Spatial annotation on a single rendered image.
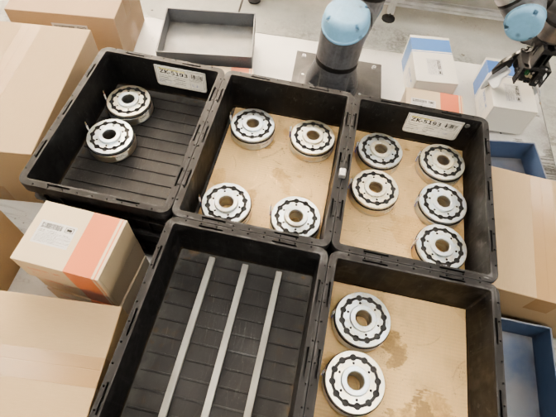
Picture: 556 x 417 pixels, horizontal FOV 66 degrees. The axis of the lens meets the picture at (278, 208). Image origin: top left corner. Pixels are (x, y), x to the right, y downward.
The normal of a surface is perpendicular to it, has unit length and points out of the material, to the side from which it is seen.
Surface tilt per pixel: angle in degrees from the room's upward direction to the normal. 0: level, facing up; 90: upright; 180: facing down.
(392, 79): 0
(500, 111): 90
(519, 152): 90
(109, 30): 90
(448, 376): 0
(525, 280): 0
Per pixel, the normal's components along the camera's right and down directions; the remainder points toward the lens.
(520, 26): -0.39, 0.74
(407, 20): 0.05, -0.51
